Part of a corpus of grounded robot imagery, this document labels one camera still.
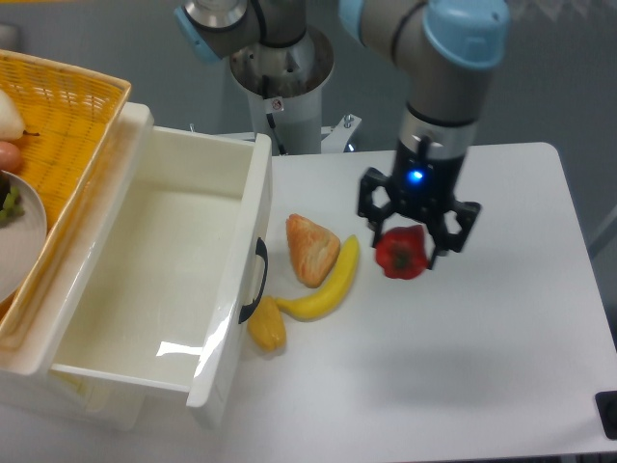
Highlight yellow bell pepper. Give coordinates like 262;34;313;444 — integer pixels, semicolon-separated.
248;296;286;352

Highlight grey plate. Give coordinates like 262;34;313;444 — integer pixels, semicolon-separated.
1;173;47;303

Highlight yellow woven basket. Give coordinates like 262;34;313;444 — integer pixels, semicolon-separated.
1;50;131;350

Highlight black drawer handle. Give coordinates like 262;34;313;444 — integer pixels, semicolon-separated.
238;236;269;324

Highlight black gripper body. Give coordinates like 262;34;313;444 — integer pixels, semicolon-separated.
388;136;466;226

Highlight white drawer cabinet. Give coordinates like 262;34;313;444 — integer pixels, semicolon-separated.
1;103;153;429

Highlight red bell pepper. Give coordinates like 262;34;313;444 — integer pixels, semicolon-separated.
375;225;429;280

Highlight black cable on pedestal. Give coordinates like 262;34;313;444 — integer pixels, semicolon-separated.
261;75;289;156

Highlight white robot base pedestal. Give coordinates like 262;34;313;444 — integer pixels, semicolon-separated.
229;26;362;155

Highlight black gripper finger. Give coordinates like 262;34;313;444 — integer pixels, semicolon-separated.
426;198;482;270
357;167;394;248

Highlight yellow banana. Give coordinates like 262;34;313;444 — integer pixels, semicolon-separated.
275;235;361;321

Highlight green grapes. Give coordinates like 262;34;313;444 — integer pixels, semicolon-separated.
0;186;25;227

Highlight orange croissant bread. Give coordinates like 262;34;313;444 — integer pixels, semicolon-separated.
285;214;340;288

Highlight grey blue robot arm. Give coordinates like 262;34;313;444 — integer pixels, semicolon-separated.
174;1;511;257

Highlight black object at table edge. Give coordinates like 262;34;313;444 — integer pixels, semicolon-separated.
595;391;617;441

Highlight orange peach fruit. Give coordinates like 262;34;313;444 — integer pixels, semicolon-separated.
0;141;22;173

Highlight white upper drawer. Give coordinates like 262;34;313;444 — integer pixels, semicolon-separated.
54;127;272;428

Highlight white pear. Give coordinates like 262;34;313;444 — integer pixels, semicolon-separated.
0;90;39;142

